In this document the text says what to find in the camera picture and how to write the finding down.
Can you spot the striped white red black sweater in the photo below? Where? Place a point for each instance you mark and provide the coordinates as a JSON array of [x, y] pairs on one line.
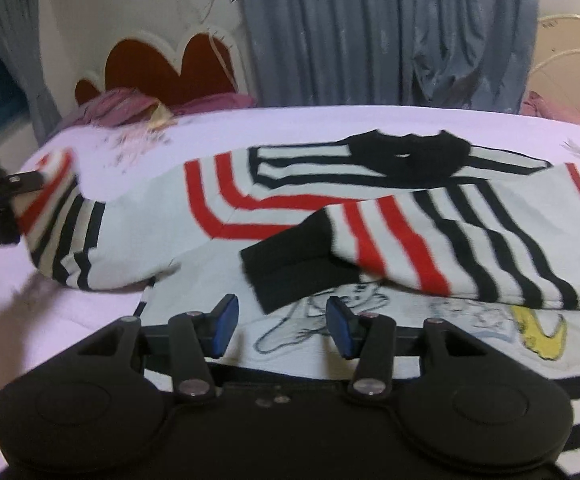
[[406, 226]]

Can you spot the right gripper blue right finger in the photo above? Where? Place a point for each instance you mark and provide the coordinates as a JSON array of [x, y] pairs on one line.
[[369, 339]]

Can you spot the blue grey curtain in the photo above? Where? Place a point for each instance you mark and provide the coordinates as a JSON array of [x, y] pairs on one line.
[[469, 54]]

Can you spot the pink pillow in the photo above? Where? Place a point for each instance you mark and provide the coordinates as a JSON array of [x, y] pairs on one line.
[[123, 106]]

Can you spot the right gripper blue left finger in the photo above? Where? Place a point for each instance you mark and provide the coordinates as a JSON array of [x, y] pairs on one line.
[[195, 336]]

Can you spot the cream arched headboard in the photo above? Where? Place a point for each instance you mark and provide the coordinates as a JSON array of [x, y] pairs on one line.
[[555, 71]]

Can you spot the red cream crown headboard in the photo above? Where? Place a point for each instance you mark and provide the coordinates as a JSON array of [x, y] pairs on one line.
[[206, 61]]

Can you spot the pink floral bed sheet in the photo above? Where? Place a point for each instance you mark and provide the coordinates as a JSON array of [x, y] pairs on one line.
[[38, 320]]

